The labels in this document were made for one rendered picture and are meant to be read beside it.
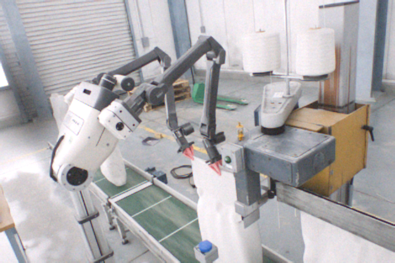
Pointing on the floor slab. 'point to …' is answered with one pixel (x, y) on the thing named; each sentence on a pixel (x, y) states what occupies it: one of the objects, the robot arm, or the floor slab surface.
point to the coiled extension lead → (183, 175)
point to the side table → (9, 226)
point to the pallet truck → (199, 89)
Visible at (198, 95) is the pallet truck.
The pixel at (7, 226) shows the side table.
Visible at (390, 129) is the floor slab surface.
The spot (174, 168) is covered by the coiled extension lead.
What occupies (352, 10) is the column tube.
